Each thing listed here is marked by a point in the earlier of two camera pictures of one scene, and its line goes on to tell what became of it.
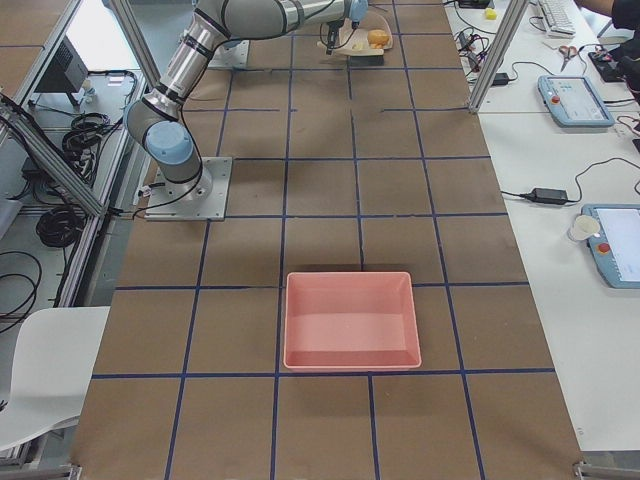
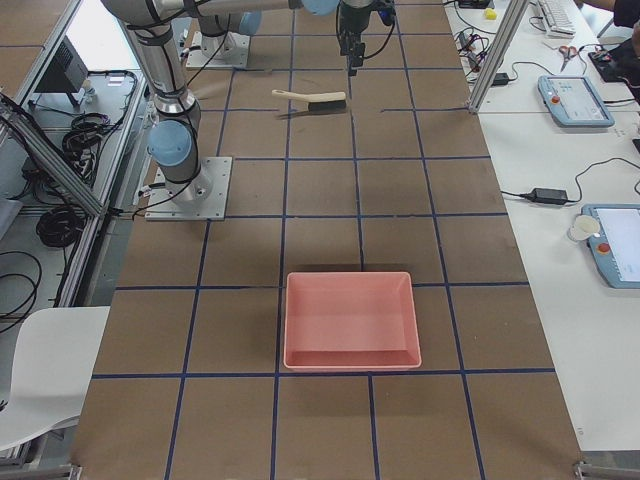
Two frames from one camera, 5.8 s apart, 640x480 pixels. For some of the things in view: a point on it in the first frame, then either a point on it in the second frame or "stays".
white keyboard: (558, 19) stays
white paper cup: (583, 227) stays
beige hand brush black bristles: (361, 57) to (319, 102)
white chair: (53, 372) stays
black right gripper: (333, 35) to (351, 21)
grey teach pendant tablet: (573, 101) stays
